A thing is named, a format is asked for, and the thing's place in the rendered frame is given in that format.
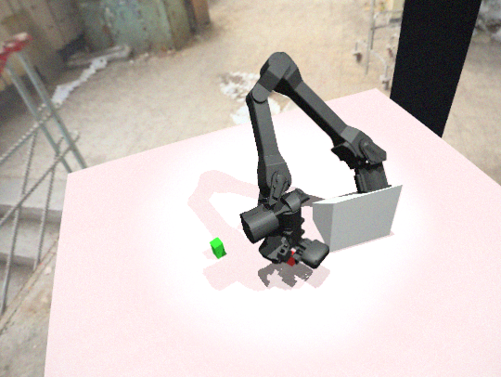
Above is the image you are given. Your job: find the green block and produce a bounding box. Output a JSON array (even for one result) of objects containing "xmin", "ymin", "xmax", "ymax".
[
  {"xmin": 212, "ymin": 249, "xmax": 225, "ymax": 259},
  {"xmin": 210, "ymin": 238, "xmax": 224, "ymax": 254}
]

